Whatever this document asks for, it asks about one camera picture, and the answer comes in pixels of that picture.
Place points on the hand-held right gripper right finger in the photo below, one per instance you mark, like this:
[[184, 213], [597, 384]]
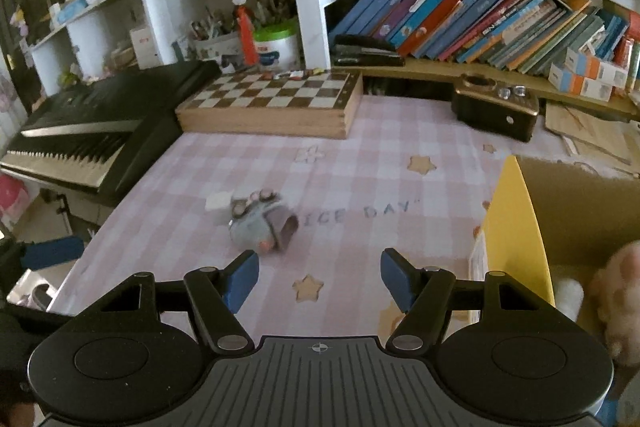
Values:
[[397, 277]]

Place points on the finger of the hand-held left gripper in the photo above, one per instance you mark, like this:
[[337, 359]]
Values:
[[50, 253]]

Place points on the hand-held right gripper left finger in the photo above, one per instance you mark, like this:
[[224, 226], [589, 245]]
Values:
[[242, 277]]

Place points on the grey plush mouse toy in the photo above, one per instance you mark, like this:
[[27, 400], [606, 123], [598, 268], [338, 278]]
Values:
[[255, 227]]

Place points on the yellow cardboard box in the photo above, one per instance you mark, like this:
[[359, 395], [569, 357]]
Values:
[[515, 232]]

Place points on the pink plush pig toy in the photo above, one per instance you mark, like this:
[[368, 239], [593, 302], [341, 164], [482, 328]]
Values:
[[620, 287]]

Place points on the desktop with pink checked tablecloth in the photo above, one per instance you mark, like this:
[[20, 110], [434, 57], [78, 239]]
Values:
[[375, 167]]

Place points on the black electronic keyboard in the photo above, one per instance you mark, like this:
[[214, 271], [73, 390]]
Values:
[[100, 117]]

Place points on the wooden chessboard box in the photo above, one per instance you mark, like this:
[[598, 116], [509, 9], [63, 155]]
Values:
[[270, 94]]

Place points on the black gold vintage radio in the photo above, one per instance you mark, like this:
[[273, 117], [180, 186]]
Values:
[[490, 117]]

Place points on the white red printed box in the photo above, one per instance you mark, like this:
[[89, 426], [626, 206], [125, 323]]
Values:
[[145, 47]]

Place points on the black stapler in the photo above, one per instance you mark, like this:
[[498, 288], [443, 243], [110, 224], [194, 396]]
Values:
[[365, 52]]

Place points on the clear holder with pens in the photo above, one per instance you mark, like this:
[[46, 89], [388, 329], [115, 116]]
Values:
[[215, 47]]

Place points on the white green tub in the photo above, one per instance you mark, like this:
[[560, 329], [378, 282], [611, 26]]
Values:
[[275, 47]]

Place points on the orange glue bottle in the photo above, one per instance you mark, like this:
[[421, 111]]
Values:
[[247, 37]]

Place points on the wooden boards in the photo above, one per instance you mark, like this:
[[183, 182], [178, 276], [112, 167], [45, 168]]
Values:
[[590, 132]]

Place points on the row of leaning books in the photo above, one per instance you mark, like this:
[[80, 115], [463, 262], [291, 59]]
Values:
[[450, 17]]

